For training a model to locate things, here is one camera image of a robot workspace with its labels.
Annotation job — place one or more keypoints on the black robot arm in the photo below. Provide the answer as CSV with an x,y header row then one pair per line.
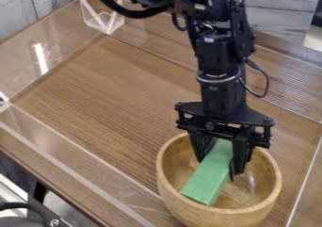
x,y
223,42

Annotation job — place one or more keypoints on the black metal table leg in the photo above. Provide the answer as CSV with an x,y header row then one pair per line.
x,y
40,212

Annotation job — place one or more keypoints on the clear acrylic front wall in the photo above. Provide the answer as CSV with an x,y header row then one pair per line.
x,y
100,190

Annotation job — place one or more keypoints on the clear acrylic corner bracket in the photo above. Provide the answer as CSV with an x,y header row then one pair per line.
x,y
104,22

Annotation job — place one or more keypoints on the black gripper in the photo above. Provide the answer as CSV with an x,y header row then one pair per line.
x,y
247,128

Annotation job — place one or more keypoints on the green rectangular block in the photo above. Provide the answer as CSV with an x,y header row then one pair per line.
x,y
209,178

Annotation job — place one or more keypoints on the brown wooden bowl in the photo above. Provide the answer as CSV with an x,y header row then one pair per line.
x,y
246,199

